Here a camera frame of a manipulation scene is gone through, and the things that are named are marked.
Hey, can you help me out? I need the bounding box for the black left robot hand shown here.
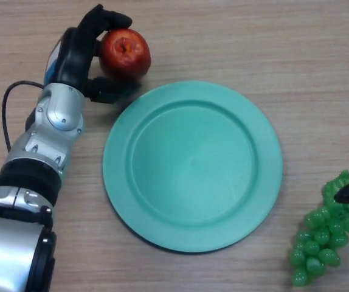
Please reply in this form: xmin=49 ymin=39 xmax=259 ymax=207
xmin=44 ymin=3 xmax=142 ymax=105

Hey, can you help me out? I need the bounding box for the green grape bunch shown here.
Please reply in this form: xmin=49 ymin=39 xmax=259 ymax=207
xmin=289 ymin=169 xmax=349 ymax=287

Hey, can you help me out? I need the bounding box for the green round plate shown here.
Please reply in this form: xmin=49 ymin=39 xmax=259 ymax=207
xmin=102 ymin=80 xmax=284 ymax=253

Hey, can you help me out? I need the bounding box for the red apple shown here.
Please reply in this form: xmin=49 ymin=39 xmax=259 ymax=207
xmin=98 ymin=27 xmax=152 ymax=83

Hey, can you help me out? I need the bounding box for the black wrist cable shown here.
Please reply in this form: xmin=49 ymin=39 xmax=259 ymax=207
xmin=2 ymin=80 xmax=46 ymax=151

